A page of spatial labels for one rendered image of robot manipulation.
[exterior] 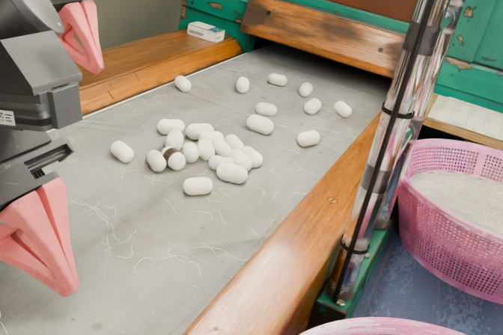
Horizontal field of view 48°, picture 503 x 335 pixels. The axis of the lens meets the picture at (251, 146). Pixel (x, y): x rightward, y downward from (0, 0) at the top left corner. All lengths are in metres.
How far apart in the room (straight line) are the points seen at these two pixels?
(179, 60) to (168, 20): 1.21
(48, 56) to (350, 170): 0.39
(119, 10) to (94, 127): 1.55
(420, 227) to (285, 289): 0.27
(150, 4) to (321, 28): 1.24
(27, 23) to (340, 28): 0.68
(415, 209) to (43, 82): 0.45
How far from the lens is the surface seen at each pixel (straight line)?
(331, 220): 0.55
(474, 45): 1.01
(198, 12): 1.16
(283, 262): 0.48
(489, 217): 0.74
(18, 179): 0.41
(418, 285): 0.68
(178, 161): 0.62
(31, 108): 0.36
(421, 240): 0.69
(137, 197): 0.57
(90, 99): 0.76
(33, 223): 0.41
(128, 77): 0.82
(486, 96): 1.02
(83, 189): 0.58
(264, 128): 0.75
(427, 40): 0.44
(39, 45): 0.38
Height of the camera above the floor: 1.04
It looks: 25 degrees down
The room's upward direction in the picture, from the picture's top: 12 degrees clockwise
